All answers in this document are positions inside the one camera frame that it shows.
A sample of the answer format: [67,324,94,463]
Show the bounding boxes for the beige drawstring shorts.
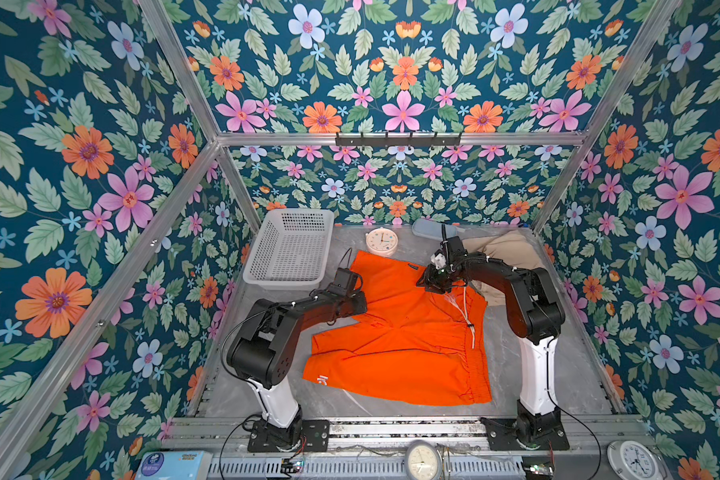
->
[463,231,543,307]

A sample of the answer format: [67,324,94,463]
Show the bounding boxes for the orange shorts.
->
[302,251,492,407]

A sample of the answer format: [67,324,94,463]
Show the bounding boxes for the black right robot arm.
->
[417,236,570,451]

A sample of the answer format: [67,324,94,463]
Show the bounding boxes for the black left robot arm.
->
[222,268,367,452]

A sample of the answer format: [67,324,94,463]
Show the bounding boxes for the grey-blue pencil case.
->
[412,218,459,241]

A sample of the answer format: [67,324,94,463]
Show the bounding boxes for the pink round alarm clock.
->
[365,227,399,257]

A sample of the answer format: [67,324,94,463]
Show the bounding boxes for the white plastic laundry basket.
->
[243,208,334,291]

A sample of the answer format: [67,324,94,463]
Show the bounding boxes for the beige round front clock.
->
[404,440,443,480]

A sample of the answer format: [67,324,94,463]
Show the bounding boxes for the blue tissue pack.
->
[135,450,213,480]

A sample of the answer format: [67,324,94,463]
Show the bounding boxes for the white round corner clock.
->
[606,440,664,480]

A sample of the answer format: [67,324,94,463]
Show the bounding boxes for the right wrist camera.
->
[430,253,448,270]

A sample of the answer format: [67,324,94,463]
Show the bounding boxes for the black wall hook rail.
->
[334,132,462,149]

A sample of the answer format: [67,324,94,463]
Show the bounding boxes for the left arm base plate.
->
[247,419,331,453]

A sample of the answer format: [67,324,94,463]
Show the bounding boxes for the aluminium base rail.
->
[164,414,672,479]

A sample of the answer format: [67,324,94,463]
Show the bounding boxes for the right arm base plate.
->
[479,417,570,451]

